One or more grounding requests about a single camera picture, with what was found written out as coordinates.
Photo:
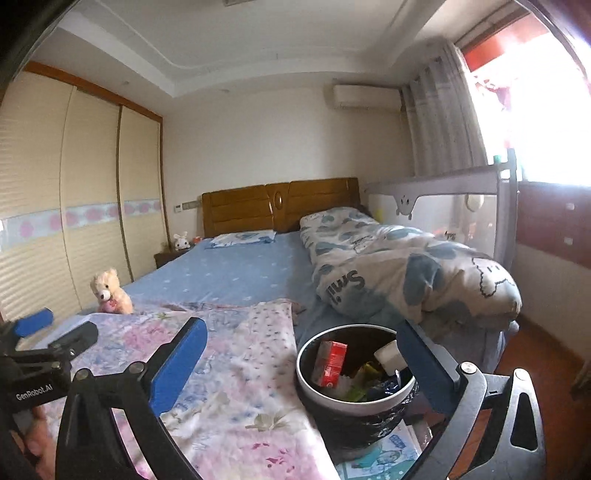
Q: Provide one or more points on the white rimmed trash bin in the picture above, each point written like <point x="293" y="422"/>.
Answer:
<point x="351" y="424"/>

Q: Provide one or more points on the grey patterned curtain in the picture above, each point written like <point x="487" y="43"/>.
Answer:
<point x="438" y="115"/>

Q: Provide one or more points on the beige sliding-door wardrobe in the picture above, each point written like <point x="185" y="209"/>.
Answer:
<point x="92" y="184"/>

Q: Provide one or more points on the dark wooden nightstand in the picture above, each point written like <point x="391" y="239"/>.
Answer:
<point x="166" y="257"/>

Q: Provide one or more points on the red window valance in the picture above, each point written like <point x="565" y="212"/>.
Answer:
<point x="489" y="46"/>

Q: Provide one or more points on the red-brown dresser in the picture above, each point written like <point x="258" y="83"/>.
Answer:
<point x="545" y="221"/>

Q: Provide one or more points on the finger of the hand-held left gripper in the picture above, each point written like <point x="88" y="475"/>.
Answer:
<point x="74" y="340"/>
<point x="32" y="323"/>

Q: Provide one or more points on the wooden headboard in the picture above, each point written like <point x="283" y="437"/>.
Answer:
<point x="240" y="207"/>

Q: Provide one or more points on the bed with blue sheet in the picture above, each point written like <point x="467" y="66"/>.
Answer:
<point x="240" y="272"/>

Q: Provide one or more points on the beige teddy bear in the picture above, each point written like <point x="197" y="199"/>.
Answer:
<point x="108" y="288"/>

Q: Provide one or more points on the green snack packet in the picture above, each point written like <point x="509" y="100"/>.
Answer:
<point x="364" y="376"/>

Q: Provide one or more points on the teal picture book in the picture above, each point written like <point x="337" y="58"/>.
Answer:
<point x="388" y="457"/>

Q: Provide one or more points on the cream wall-mounted device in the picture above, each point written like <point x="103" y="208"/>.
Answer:
<point x="474" y="202"/>

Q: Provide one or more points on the small red box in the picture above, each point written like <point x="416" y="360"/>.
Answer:
<point x="330" y="364"/>

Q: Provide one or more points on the white foam block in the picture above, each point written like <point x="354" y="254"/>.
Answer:
<point x="388" y="354"/>

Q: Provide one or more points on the white and blue duvet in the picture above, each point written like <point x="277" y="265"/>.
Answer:
<point x="392" y="258"/>

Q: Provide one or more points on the white round trash bin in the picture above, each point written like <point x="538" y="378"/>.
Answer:
<point x="314" y="392"/>

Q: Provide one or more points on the wall switch panel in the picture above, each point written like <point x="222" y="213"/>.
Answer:
<point x="178" y="208"/>

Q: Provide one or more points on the blue patterned pillow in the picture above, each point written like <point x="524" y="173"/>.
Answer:
<point x="240" y="238"/>

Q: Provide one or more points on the grey mesh bed rail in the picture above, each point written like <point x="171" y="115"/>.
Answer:
<point x="438" y="184"/>

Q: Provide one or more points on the person's left hand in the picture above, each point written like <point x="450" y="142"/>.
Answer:
<point x="37" y="438"/>

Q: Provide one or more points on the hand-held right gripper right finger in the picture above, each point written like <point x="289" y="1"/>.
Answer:
<point x="425" y="369"/>

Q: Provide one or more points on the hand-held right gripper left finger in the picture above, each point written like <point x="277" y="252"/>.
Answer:
<point x="180" y="364"/>

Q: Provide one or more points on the white rabbit toy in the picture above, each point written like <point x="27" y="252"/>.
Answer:
<point x="181" y="241"/>

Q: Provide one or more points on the white air conditioner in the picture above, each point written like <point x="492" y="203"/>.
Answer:
<point x="364" y="95"/>

